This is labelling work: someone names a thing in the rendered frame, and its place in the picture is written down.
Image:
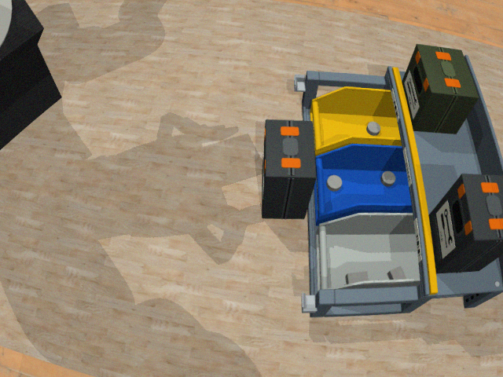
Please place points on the yellow flat bar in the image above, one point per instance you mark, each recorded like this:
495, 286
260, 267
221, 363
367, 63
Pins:
420, 185

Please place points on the grey metal disc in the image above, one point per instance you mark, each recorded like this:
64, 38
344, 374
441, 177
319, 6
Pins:
373, 128
387, 178
334, 183

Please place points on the grey open bin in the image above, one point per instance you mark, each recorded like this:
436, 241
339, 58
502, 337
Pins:
372, 242

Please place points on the grey metal shelf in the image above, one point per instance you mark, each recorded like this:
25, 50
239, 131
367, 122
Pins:
443, 158

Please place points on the blue bin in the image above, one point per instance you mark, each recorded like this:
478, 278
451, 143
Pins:
360, 168

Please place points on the yellow open bin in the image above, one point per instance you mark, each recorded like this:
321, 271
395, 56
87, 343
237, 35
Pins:
345, 114

